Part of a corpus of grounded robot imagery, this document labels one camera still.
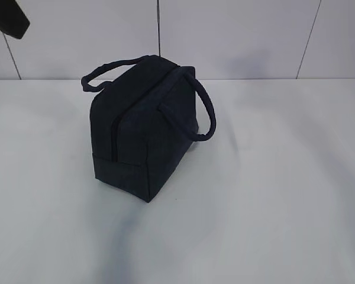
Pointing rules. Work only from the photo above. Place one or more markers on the dark navy lunch bag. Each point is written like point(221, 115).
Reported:
point(145, 115)

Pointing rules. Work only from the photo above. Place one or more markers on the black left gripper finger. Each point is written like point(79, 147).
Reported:
point(13, 21)

